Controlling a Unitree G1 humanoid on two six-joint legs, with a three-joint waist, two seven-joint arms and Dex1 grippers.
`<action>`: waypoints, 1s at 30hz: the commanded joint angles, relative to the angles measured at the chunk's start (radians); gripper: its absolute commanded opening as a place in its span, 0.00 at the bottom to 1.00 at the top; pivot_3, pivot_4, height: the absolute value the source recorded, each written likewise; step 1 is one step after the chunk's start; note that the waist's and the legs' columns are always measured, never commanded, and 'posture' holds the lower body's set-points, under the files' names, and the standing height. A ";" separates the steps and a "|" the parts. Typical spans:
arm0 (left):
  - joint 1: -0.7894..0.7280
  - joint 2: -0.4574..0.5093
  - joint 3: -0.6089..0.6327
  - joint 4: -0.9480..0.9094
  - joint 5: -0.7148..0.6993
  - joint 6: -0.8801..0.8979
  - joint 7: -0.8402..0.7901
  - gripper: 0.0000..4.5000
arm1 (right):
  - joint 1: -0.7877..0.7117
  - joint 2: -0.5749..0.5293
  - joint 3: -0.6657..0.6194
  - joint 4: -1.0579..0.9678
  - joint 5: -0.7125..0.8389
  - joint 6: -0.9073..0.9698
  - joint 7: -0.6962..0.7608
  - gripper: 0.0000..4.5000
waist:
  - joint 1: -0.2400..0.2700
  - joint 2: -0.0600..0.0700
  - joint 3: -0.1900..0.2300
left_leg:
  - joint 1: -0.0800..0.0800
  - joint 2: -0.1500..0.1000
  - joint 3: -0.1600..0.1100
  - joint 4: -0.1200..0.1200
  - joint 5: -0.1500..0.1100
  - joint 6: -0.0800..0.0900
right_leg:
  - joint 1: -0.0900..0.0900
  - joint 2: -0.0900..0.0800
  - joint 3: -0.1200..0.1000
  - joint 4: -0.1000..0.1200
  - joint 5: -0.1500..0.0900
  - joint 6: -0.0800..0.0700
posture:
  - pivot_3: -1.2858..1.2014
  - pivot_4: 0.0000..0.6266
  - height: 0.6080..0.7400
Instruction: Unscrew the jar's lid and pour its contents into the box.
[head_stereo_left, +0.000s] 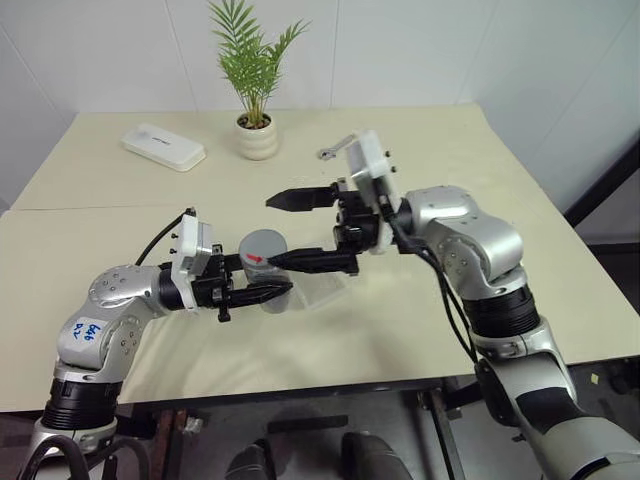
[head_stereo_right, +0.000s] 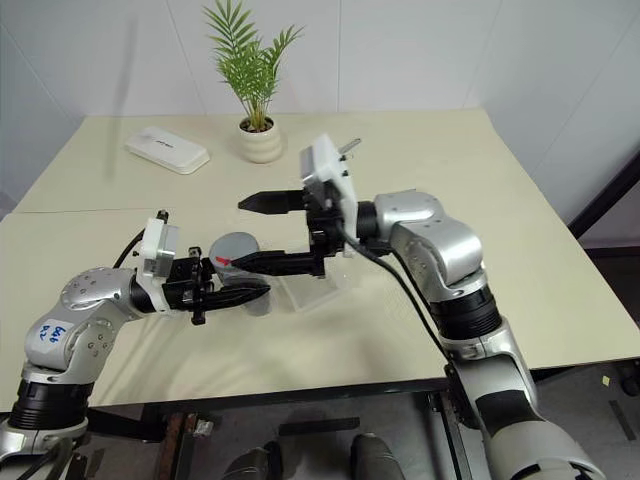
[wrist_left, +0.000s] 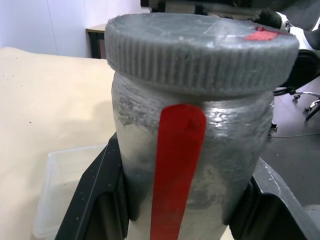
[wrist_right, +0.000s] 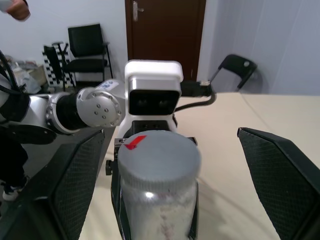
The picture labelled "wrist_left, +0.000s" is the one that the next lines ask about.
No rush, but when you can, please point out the grey jar with red stripe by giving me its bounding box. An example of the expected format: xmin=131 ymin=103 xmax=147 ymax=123
xmin=109 ymin=72 xmax=276 ymax=240

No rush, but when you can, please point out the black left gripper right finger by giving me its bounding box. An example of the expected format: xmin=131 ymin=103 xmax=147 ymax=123
xmin=223 ymin=156 xmax=315 ymax=240

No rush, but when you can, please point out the wooden desk with dark frame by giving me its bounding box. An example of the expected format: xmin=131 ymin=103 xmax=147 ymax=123
xmin=85 ymin=22 xmax=109 ymax=60

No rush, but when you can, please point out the clear plastic box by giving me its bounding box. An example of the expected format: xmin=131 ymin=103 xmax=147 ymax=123
xmin=32 ymin=142 xmax=109 ymax=238

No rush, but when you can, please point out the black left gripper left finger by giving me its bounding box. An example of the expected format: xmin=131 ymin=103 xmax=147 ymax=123
xmin=54 ymin=131 xmax=131 ymax=240

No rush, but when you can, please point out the black office chair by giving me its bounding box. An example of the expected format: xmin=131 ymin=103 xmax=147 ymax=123
xmin=273 ymin=49 xmax=320 ymax=122

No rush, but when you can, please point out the grey ribbed jar lid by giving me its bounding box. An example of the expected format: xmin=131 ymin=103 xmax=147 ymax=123
xmin=104 ymin=12 xmax=300 ymax=99

